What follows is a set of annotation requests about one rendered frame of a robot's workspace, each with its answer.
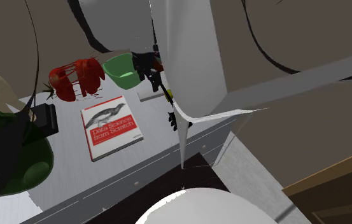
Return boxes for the small black object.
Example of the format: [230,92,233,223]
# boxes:
[167,111,194,132]

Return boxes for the white and red book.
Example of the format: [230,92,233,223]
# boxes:
[80,95,144,162]

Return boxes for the black box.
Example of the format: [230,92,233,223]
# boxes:
[31,103,60,137]

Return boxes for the dark green round object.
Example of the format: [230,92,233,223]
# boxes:
[0,108,55,197]

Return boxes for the brown wooden cabinet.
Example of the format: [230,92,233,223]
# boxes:
[282,145,352,224]

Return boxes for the grey chest of drawers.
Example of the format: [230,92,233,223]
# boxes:
[6,71,253,224]

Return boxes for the red ribbed figure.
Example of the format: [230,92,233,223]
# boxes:
[41,57,106,103]

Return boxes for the green bowl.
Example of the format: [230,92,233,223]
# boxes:
[102,53,143,91]

